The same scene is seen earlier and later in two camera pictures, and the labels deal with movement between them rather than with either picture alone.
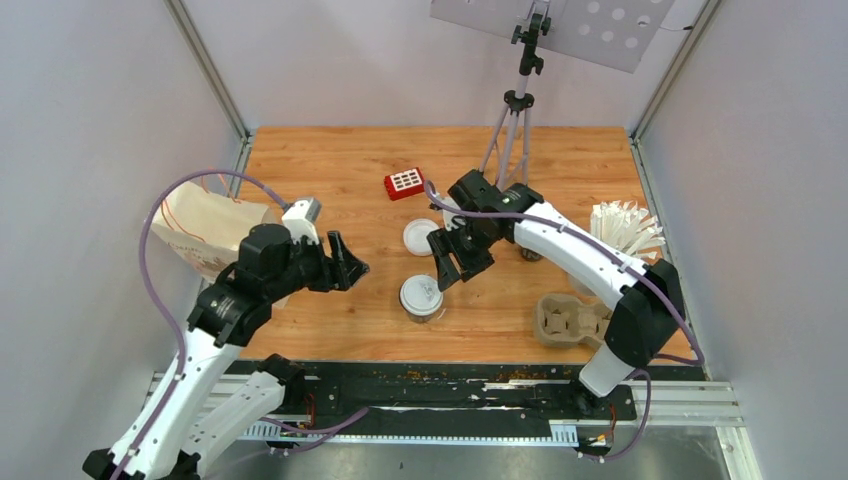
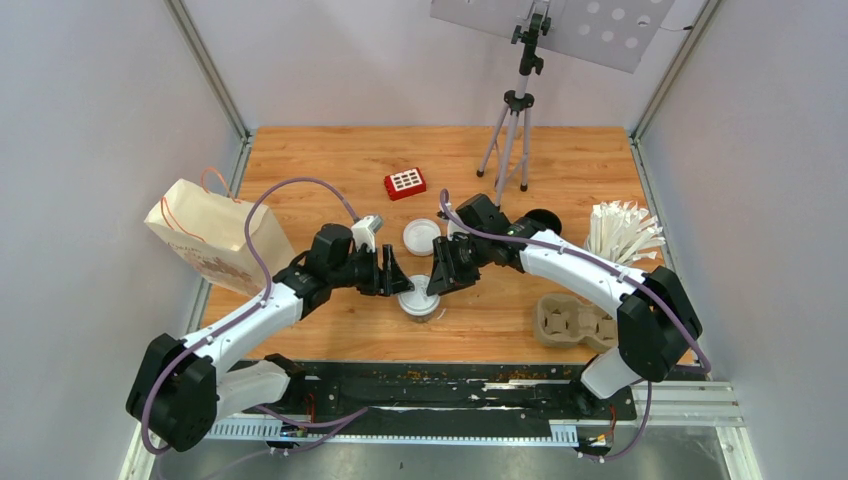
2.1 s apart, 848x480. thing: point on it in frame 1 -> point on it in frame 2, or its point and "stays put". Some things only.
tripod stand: (520, 101) stays put
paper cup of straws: (631, 229) stays put
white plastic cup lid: (420, 295) stays put
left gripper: (339, 273) -> (385, 283)
